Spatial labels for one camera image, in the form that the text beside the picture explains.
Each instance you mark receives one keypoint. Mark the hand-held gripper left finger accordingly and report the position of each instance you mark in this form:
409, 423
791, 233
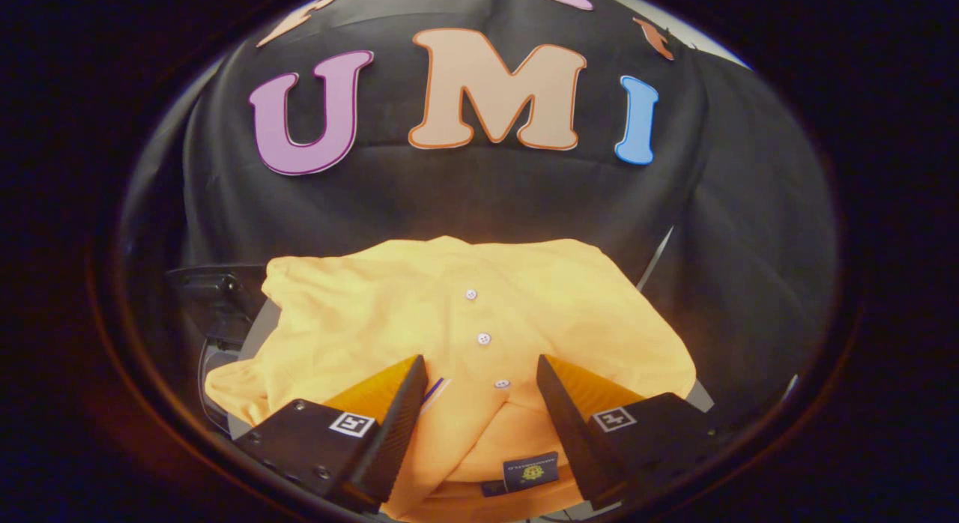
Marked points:
397, 425

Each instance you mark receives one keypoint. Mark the orange polo shirt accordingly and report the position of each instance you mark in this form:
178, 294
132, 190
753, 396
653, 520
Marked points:
479, 298

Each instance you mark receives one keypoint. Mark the black backdrop cloth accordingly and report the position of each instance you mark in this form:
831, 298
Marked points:
449, 193

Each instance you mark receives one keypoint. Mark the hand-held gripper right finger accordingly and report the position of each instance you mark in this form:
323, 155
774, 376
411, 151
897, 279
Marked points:
569, 433

